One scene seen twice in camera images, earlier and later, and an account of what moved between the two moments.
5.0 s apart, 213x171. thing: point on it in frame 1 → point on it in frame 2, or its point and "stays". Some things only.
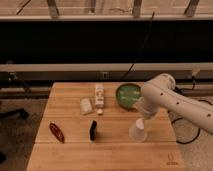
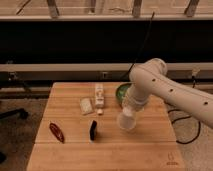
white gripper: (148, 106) → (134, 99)
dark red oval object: (57, 132) stays
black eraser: (92, 130) stays
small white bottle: (99, 98) stays
